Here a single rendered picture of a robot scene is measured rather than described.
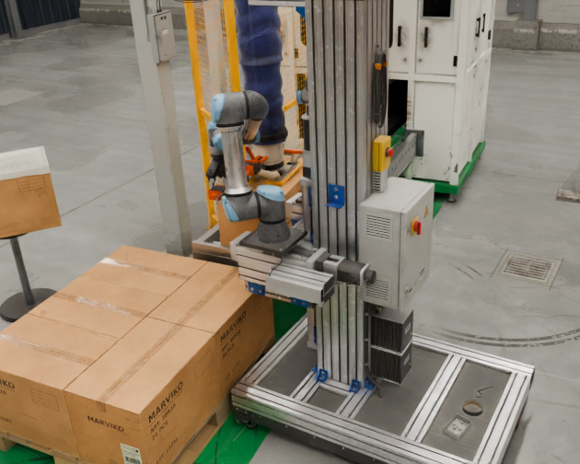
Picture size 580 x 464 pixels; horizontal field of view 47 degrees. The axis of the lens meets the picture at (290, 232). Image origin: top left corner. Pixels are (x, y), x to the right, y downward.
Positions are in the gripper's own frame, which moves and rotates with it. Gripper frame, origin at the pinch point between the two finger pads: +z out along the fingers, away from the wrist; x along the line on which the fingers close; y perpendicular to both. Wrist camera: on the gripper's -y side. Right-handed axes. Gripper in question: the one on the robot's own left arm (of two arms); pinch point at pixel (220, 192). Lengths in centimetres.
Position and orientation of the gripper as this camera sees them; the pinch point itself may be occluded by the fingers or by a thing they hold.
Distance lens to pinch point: 333.6
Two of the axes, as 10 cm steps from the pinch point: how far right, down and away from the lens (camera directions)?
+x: -9.3, -1.3, 3.5
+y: 3.7, -4.3, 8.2
